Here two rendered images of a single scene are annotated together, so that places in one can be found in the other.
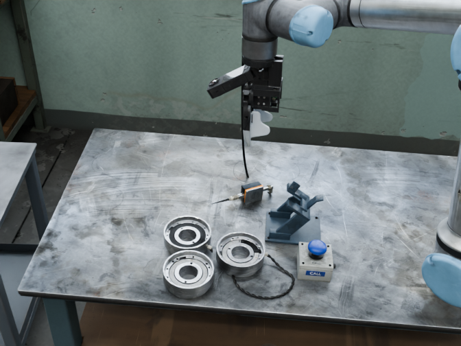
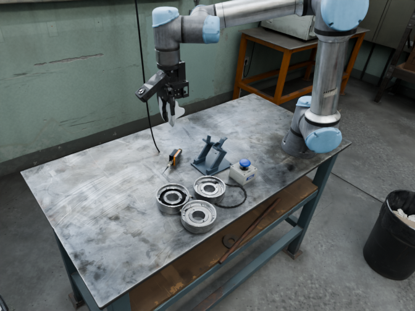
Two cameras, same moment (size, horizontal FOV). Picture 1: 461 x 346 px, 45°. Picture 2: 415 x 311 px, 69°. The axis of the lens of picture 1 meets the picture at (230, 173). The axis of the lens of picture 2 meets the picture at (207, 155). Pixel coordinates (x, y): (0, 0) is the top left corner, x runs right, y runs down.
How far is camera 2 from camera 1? 0.65 m
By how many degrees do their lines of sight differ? 37
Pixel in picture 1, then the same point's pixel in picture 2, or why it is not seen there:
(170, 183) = (120, 177)
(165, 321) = not seen: hidden behind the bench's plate
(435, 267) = (318, 137)
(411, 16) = (259, 10)
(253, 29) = (170, 42)
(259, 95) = (177, 88)
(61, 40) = not seen: outside the picture
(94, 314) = not seen: hidden behind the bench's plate
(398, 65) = (139, 76)
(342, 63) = (108, 84)
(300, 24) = (210, 28)
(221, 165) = (137, 153)
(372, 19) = (233, 20)
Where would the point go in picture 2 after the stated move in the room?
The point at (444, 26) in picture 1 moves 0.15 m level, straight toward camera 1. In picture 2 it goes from (279, 12) to (309, 24)
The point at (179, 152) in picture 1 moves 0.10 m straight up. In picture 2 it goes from (103, 158) to (99, 135)
